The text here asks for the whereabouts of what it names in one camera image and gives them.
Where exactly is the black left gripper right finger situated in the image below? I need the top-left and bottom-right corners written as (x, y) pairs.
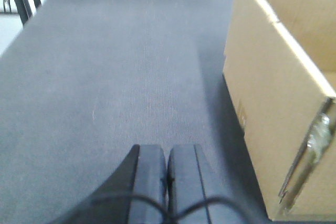
top-left (168, 144), bottom-right (251, 223)

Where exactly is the brown cardboard carton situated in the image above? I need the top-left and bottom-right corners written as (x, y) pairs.
top-left (223, 0), bottom-right (335, 222)

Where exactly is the dark grey conveyor belt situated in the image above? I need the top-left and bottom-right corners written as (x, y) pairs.
top-left (1, 0), bottom-right (269, 223)

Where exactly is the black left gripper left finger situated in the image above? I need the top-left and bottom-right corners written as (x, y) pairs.
top-left (53, 144), bottom-right (166, 223)

